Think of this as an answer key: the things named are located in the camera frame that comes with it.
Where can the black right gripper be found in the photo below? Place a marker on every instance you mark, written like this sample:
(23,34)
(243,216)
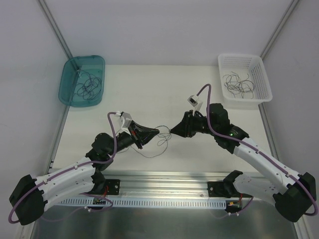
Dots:
(187,124)

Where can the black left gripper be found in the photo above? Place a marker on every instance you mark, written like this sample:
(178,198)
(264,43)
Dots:
(137,135)

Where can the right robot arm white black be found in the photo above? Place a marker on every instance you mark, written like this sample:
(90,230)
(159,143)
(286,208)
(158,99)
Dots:
(289,191)

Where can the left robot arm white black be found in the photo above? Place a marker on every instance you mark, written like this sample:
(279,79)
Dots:
(31,197)

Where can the white perforated plastic basket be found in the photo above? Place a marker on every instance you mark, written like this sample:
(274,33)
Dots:
(244,81)

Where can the teal plastic bin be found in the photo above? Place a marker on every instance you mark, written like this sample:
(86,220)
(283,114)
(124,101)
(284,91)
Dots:
(82,81)

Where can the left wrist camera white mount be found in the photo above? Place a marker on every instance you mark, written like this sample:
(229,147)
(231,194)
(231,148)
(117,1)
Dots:
(124,121)

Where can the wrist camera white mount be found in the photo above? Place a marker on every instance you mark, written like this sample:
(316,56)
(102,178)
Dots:
(196,103)
(124,121)

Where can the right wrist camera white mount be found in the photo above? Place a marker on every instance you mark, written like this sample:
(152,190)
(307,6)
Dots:
(196,103)

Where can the aluminium mounting rail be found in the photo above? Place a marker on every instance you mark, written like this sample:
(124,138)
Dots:
(151,184)

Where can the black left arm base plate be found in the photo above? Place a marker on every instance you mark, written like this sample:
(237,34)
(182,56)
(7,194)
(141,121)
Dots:
(111,187)

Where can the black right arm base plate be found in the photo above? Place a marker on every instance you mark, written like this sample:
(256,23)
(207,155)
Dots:
(216,189)

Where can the white slotted cable duct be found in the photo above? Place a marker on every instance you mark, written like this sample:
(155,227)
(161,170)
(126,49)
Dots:
(146,203)

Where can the left aluminium frame post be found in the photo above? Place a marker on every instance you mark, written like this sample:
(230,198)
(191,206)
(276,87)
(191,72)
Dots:
(54,27)

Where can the aluminium frame post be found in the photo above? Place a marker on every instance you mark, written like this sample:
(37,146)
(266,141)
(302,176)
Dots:
(54,27)
(292,7)

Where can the right aluminium frame post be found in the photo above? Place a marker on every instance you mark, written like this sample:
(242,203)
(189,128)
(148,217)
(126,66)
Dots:
(292,7)

